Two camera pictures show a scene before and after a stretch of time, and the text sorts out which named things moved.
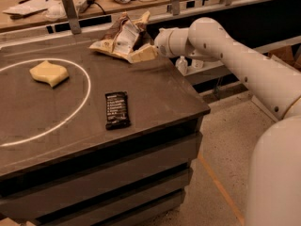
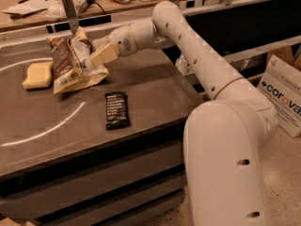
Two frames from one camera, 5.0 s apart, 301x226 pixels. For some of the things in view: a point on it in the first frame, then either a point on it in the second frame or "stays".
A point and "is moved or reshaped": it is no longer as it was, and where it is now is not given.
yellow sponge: (53, 74) → (39, 75)
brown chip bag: (121, 36) is moved or reshaped
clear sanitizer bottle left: (182, 65) stays
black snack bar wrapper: (117, 110) stays
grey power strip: (87, 1) stays
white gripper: (162, 41) → (122, 40)
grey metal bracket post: (71, 12) stays
